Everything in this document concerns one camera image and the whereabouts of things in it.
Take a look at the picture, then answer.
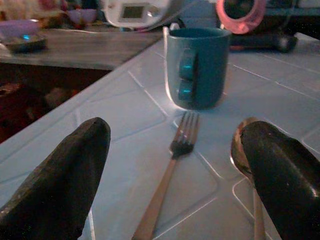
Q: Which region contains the silver metal spoon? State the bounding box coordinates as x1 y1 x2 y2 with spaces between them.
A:
229 116 266 240

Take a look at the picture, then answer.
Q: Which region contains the teal ceramic mug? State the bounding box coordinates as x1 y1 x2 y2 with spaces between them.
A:
162 22 231 111

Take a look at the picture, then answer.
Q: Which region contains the black device base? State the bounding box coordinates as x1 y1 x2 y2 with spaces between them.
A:
228 31 298 53

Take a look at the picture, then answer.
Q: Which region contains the small purple cup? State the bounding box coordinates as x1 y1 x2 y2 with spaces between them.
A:
66 8 98 26

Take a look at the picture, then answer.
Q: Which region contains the white appliance with display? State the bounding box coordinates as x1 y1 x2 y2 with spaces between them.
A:
102 0 176 29

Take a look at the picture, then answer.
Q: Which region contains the pink tape roll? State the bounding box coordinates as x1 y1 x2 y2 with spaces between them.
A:
216 0 266 35

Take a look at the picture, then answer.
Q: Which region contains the purple bowl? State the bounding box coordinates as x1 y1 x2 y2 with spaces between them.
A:
0 19 40 41

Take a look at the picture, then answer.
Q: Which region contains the grey wooden shelf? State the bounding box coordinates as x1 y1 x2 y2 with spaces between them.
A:
0 26 163 71

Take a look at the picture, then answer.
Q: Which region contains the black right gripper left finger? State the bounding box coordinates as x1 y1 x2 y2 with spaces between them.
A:
0 116 112 240

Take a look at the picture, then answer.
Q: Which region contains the silver metal fork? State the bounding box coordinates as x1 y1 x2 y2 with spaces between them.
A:
131 111 201 240

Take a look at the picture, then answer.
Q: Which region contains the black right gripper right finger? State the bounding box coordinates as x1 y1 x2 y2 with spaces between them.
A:
239 120 320 240

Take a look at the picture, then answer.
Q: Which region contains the dark round tray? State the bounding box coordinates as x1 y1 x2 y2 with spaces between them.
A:
3 34 48 53

